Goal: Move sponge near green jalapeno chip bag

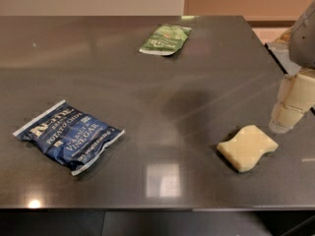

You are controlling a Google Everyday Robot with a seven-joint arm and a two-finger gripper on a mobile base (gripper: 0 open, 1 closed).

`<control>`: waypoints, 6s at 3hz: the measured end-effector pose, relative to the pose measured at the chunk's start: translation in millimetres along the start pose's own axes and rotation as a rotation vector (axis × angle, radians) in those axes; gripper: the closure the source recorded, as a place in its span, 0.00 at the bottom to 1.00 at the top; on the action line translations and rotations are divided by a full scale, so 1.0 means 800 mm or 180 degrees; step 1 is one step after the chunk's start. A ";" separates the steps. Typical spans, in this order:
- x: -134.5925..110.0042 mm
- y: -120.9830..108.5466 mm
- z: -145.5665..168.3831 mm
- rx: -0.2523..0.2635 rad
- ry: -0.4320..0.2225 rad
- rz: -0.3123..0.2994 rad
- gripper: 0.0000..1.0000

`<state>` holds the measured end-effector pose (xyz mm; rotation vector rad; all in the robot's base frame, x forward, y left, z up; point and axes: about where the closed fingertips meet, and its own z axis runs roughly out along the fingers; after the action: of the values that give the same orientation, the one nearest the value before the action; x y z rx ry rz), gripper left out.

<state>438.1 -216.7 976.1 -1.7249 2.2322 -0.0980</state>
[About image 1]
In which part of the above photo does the blue salt vinegar chip bag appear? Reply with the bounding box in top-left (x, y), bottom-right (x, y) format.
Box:
top-left (13, 100), bottom-right (125, 176)

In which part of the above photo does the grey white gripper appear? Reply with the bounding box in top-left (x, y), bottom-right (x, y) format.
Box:
top-left (269, 0), bottom-right (315, 134)

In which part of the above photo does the green jalapeno chip bag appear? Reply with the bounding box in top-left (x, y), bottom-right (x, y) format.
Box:
top-left (139, 25), bottom-right (192, 56)

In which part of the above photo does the yellow sponge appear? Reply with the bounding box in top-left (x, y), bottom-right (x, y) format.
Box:
top-left (217, 125), bottom-right (279, 173)

